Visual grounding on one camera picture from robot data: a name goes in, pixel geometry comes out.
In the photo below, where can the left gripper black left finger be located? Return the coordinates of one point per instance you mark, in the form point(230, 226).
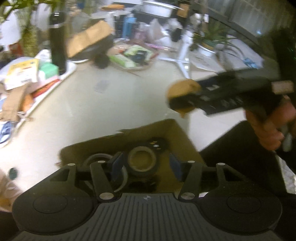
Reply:
point(101, 176)

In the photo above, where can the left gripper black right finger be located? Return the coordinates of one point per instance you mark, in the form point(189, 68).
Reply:
point(196, 178)

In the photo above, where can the brown cardboard box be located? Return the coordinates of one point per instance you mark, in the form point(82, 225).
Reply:
point(179, 145)

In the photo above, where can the black tape roll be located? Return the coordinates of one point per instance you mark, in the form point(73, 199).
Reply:
point(141, 161)

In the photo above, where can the small black clip connector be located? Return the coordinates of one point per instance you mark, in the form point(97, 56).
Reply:
point(158, 144)

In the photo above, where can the black power adapter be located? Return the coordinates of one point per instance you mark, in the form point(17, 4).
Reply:
point(142, 187)

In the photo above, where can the right hand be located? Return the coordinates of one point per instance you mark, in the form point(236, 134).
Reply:
point(268, 131)

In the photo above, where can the potted green plant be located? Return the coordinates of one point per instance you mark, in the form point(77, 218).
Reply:
point(212, 35)

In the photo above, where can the white mini tripod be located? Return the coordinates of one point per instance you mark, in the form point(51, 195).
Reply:
point(182, 59)

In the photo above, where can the black small packet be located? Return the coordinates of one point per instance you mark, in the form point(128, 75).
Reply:
point(140, 57)

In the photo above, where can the clear snack bowl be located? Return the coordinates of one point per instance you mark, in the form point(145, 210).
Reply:
point(132, 57)

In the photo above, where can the blue white face mask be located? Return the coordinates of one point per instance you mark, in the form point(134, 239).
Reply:
point(5, 132)

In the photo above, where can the green wet wipes pack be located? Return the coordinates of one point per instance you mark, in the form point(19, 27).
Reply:
point(123, 61)

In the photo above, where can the white oval tray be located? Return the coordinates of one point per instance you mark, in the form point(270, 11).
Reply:
point(39, 91)

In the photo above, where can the white rectangular tub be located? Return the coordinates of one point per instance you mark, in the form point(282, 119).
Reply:
point(158, 9)

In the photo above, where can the black cylindrical plug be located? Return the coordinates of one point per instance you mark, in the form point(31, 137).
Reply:
point(101, 61)

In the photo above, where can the green tissue pack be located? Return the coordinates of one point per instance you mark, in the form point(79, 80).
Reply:
point(49, 70)

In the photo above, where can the yellow white paper box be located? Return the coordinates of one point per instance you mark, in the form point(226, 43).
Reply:
point(21, 73)

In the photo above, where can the brown paper envelope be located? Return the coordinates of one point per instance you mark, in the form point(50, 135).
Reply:
point(88, 37)

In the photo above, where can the glass vase with bamboo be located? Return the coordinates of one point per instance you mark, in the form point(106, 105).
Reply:
point(28, 30)

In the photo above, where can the black thermos bottle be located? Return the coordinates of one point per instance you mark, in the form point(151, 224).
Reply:
point(57, 40)

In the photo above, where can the beige drawstring pouch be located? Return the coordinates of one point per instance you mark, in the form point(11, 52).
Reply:
point(12, 104)

